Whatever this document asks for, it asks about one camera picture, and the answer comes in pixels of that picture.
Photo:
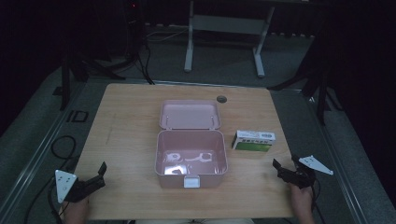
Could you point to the black metal stand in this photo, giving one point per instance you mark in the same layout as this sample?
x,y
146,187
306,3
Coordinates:
x,y
314,81
77,71

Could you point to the person's left hand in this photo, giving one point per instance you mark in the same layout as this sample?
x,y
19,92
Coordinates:
x,y
76,211

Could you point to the person's right hand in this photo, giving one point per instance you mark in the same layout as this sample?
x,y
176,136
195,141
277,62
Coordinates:
x,y
301,202

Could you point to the pink plastic storage box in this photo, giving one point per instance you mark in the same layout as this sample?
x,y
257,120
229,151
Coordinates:
x,y
190,146

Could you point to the white metal desk frame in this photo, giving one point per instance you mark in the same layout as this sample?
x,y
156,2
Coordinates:
x,y
229,25

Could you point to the white and green medicine box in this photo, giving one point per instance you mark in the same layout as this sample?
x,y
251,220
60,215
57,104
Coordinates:
x,y
253,141

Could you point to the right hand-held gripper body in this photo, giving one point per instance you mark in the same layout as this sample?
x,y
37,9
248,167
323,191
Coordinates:
x,y
303,174

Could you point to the black rectangular floor bracket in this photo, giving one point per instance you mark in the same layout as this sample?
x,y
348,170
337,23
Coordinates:
x,y
77,116

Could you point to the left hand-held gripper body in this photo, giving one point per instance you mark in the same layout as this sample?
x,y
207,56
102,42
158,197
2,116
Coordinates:
x,y
72,186

